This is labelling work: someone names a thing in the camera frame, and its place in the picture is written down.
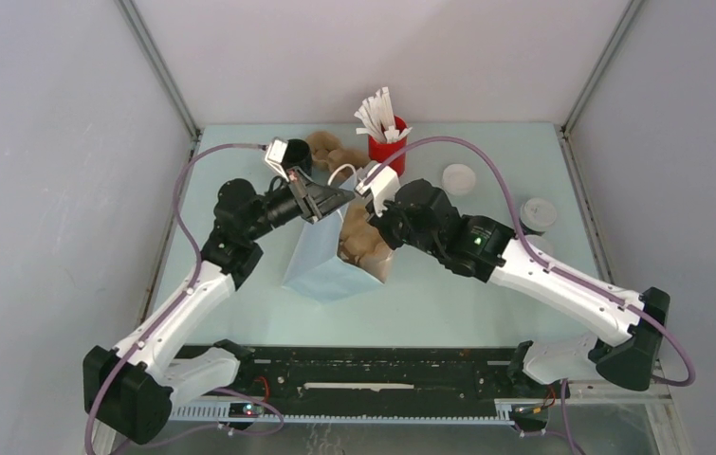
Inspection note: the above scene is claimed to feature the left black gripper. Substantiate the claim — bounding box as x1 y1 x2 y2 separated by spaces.
246 167 355 242

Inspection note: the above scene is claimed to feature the white plastic cup lid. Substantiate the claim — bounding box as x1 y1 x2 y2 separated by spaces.
441 163 477 196

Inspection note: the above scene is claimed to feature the brown two-cup carrier tray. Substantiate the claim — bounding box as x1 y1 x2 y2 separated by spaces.
337 203 392 267

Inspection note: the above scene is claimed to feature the light blue paper bag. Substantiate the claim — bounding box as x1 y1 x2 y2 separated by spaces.
283 195 393 303

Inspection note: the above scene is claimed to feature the black paper coffee cup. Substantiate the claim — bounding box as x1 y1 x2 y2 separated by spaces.
281 138 313 176

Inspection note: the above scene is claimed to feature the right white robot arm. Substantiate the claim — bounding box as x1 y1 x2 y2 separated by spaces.
356 163 670 396

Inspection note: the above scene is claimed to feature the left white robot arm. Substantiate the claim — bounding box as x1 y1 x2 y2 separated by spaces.
83 138 355 454

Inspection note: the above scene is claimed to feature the brown cardboard cup carrier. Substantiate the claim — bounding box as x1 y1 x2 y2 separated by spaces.
305 131 370 173

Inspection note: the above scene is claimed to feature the red ribbed cup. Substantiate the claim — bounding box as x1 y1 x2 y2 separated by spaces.
368 116 408 176

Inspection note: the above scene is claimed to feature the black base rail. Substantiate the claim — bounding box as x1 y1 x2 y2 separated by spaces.
169 343 585 423

